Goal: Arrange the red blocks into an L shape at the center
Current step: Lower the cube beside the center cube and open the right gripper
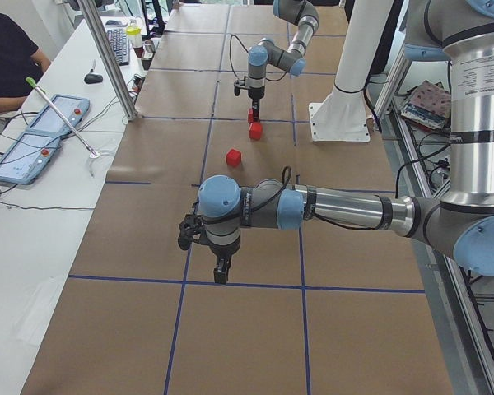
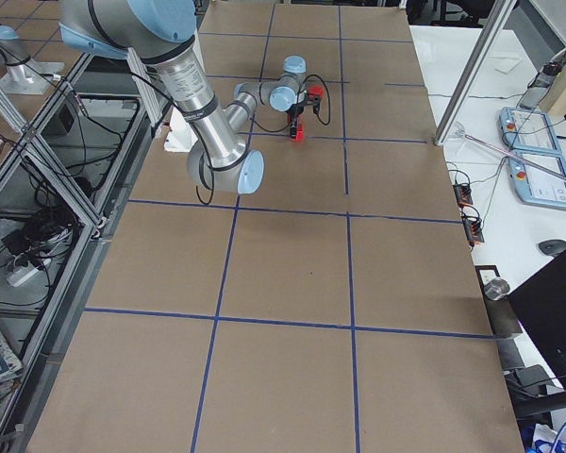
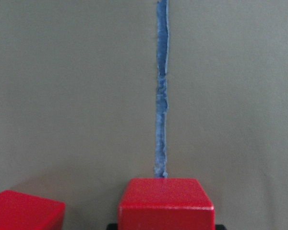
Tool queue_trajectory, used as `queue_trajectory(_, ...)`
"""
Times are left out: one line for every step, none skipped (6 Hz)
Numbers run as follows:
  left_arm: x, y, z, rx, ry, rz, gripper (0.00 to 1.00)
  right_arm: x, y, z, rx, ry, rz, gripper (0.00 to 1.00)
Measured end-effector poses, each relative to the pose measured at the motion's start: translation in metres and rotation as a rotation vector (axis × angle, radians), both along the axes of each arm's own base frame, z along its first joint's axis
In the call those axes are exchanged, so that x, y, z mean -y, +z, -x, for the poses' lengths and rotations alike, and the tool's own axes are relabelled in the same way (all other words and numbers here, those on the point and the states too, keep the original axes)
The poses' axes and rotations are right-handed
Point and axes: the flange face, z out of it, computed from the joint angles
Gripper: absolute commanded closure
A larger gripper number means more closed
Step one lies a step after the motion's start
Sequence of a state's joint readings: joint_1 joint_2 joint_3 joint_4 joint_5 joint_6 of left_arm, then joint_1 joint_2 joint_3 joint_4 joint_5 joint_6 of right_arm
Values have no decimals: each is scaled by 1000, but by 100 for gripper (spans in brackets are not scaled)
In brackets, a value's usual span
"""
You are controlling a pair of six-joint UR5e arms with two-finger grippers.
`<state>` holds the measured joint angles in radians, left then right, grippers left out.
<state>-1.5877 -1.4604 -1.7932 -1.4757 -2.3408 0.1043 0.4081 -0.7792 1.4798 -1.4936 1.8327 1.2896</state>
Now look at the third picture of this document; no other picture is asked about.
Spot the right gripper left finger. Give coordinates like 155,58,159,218
106,223,118,230

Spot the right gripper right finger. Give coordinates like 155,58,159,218
215,224,227,230

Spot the red block from side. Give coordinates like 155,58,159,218
118,178,216,230

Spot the red block middle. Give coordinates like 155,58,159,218
0,190,66,230

